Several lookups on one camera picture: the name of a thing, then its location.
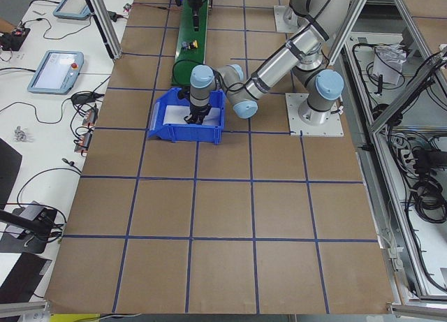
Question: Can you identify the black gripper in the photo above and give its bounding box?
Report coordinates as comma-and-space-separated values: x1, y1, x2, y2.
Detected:
184, 104, 212, 125
188, 0, 202, 31

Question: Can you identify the yellow mushroom push button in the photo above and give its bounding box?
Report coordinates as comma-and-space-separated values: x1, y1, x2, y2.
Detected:
181, 40, 198, 50

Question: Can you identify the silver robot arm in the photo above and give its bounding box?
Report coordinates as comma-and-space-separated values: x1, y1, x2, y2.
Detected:
187, 0, 203, 32
184, 0, 349, 125

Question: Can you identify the blue plastic bin left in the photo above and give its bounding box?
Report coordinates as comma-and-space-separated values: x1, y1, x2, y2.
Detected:
147, 87, 226, 145

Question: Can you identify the white foam pad left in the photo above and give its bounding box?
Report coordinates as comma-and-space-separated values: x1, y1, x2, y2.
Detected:
163, 105, 221, 126

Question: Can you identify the green conveyor belt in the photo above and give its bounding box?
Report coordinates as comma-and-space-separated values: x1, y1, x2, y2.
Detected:
171, 0, 209, 87

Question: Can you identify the far teach pendant tablet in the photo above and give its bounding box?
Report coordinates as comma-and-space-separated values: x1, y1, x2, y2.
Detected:
53, 0, 90, 20

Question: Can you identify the teach pendant tablet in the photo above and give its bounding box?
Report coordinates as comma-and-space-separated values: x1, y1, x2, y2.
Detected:
53, 0, 90, 20
27, 50, 84, 94

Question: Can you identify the near teach pendant tablet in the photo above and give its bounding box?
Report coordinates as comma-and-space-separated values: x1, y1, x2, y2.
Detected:
27, 50, 84, 94

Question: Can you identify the black monitor stand base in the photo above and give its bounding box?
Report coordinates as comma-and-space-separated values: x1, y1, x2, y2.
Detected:
1, 201, 66, 254

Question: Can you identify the aluminium frame post left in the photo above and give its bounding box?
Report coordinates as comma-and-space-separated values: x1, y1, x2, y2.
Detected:
85, 0, 122, 60

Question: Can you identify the aluminium frame post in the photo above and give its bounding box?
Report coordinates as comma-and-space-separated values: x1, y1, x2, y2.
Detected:
328, 0, 367, 66
85, 0, 122, 60

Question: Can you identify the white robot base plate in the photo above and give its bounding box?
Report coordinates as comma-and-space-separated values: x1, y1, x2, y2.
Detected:
286, 93, 344, 137

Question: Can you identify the aluminium frame post right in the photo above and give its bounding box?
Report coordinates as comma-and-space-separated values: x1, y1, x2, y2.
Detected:
328, 0, 367, 66

